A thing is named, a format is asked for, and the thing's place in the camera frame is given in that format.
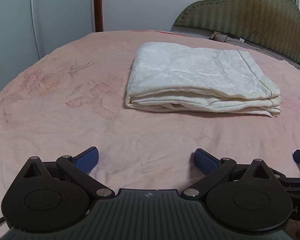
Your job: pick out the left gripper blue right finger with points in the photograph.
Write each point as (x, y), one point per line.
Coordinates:
(216, 171)

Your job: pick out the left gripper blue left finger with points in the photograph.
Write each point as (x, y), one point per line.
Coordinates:
(78, 169)

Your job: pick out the white lace pants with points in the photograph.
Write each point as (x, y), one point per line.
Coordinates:
(170, 77)

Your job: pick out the pink floral bed blanket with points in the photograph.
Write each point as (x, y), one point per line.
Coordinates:
(74, 98)

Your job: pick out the beige pillow at headboard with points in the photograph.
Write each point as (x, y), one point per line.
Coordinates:
(231, 39)

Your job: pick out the olive green padded headboard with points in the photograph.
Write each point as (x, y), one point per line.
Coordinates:
(273, 24)

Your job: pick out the frosted glass wardrobe doors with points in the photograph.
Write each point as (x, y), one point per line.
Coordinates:
(31, 29)

